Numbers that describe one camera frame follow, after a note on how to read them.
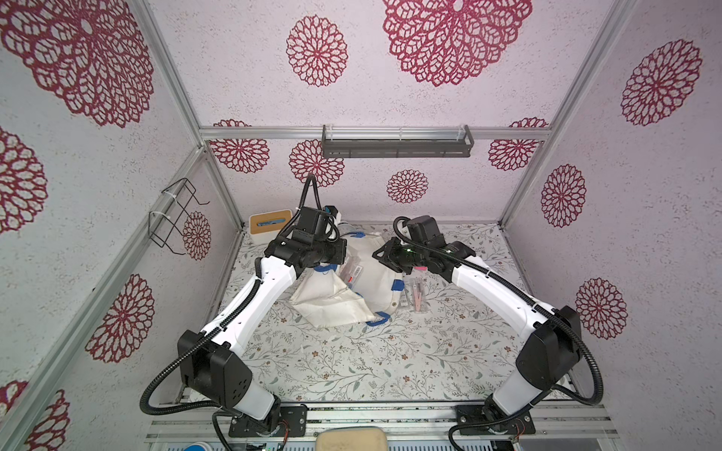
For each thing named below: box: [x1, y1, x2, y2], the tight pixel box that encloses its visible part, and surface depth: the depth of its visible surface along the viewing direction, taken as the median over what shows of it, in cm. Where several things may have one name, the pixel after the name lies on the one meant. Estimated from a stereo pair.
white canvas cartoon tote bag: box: [290, 232, 405, 327], surface depth 87 cm
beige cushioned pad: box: [315, 426, 389, 451], surface depth 69 cm
